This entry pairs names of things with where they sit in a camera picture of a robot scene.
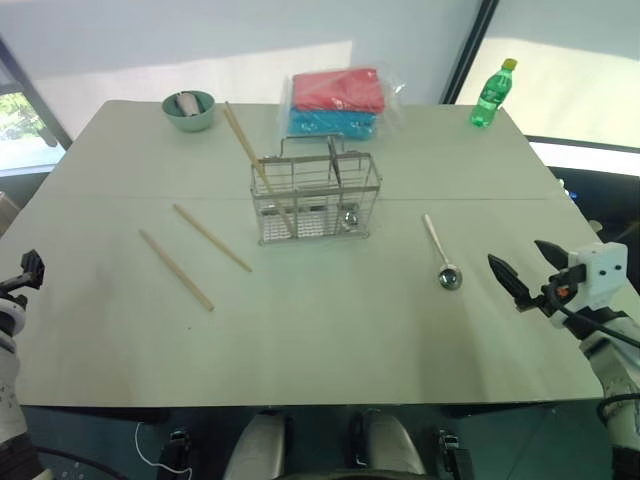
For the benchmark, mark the clear plastic bag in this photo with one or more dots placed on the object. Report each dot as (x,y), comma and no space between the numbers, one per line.
(392,107)

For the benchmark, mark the dark equipment with blue light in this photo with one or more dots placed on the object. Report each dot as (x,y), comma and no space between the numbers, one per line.
(595,190)

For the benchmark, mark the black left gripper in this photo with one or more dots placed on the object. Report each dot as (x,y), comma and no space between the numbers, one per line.
(14,290)

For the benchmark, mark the metal spoon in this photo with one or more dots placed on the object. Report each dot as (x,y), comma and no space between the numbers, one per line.
(436,244)
(336,167)

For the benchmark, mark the green bowl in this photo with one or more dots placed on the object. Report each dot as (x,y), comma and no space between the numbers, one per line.
(192,121)

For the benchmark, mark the folded red cloth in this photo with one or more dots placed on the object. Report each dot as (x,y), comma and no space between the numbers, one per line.
(340,92)

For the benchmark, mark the grey rounded robot leg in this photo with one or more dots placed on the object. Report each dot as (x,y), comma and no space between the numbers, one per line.
(260,445)
(387,445)

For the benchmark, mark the folded blue cloth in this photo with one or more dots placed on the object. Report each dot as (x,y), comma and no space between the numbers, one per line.
(330,122)

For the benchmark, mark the small grey cup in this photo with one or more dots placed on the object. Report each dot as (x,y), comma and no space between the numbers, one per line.
(186,104)

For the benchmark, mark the black pillar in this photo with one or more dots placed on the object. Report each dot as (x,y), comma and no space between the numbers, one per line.
(467,50)

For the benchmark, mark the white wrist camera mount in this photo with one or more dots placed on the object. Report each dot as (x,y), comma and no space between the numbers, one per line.
(10,320)
(600,272)

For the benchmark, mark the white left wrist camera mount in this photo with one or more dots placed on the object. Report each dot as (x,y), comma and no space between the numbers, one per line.
(10,320)

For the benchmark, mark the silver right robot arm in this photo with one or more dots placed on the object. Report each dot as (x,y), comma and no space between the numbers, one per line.
(617,370)

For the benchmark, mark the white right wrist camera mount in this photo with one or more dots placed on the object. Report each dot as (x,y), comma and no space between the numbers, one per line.
(600,272)

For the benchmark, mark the green plastic bottle yellow cap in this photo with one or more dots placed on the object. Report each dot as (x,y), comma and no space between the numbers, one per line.
(490,97)

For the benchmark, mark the dark window frame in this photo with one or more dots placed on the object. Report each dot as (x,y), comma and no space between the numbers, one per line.
(35,95)

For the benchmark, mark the wooden chopstick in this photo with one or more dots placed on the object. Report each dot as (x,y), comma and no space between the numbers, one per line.
(176,270)
(250,156)
(240,134)
(212,238)

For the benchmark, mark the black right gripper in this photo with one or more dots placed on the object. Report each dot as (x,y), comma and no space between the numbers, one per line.
(562,287)

